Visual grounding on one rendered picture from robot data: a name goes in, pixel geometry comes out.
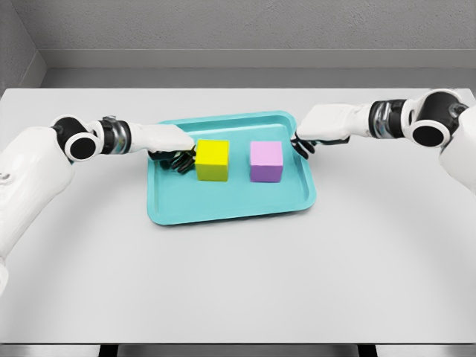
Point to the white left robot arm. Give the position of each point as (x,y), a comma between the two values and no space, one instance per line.
(29,175)

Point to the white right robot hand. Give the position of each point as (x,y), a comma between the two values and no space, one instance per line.
(327,122)

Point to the pink cube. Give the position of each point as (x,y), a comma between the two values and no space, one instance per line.
(265,162)

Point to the yellow cube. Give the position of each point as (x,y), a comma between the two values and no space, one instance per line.
(212,160)

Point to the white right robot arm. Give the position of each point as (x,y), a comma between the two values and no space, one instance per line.
(420,119)

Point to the teal plastic tray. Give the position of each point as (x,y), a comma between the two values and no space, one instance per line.
(230,193)

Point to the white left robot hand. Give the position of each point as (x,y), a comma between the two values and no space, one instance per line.
(167,139)

